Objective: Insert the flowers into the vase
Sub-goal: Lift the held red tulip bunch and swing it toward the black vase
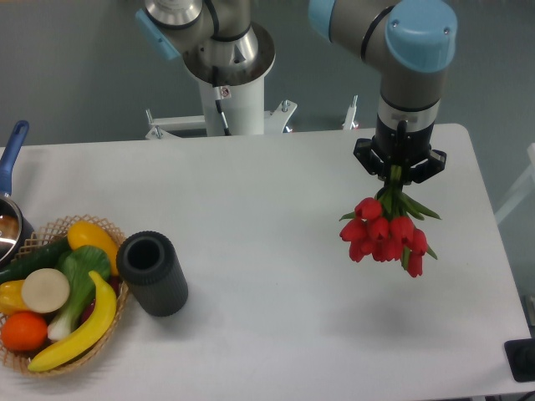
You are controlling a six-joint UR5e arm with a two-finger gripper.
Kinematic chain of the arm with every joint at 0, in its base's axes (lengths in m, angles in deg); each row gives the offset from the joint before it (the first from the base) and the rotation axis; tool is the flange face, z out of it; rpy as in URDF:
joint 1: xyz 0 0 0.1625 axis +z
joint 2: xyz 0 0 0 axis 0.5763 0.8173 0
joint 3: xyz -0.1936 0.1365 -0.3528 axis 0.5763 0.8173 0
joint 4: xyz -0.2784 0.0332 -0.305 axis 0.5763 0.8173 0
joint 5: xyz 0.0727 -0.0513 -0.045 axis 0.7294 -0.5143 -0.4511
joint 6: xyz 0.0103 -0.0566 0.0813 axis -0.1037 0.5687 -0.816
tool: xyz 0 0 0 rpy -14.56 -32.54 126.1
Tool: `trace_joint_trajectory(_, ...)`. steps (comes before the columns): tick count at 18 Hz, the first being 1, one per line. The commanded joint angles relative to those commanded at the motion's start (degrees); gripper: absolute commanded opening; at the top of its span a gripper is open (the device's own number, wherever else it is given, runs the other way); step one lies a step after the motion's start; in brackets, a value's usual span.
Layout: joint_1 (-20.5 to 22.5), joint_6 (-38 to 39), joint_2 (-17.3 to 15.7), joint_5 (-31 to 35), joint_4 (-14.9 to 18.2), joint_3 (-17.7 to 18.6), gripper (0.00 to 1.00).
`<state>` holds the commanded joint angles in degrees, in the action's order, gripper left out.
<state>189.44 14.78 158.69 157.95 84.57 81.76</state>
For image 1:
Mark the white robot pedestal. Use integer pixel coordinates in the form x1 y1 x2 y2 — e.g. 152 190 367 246
145 74 298 140

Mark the yellow lemon toy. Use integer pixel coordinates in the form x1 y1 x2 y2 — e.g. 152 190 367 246
67 221 119 277

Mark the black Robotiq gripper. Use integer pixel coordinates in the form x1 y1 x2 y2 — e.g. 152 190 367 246
354 117 447 184

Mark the red tulip bouquet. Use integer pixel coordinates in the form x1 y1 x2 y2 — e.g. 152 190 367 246
339 165 440 277

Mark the woven wicker basket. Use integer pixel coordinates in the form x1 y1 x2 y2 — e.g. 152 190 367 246
1 215 130 378

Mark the dark grey ribbed vase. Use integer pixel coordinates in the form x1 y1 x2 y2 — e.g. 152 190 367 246
116 231 189 317

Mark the orange plastic fruit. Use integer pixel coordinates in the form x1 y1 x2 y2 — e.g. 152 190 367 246
1 312 48 352

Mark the green cucumber toy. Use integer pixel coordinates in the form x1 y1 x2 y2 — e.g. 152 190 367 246
1 237 71 284

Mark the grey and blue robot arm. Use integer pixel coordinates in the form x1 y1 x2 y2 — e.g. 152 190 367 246
135 1 458 185

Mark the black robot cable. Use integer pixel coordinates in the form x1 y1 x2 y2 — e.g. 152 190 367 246
211 65 233 137

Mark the yellow bell pepper toy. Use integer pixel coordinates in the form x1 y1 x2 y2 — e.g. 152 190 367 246
0 280 29 316

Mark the red fruit toy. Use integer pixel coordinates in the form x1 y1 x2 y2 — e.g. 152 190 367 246
79 276 121 324

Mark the green bok choy toy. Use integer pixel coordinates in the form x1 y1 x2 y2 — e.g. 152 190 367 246
48 246 111 343

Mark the white frame at right edge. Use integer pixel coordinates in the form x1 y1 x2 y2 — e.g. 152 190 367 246
494 143 534 225

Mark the black device at table edge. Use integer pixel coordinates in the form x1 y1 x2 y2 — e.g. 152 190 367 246
504 338 535 383

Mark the beige round slice toy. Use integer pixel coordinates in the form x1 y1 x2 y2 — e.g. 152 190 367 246
21 268 70 313

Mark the yellow plastic banana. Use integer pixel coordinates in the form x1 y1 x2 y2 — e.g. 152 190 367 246
28 271 117 373

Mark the blue handled saucepan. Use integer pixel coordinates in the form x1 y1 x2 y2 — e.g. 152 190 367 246
1 120 33 268

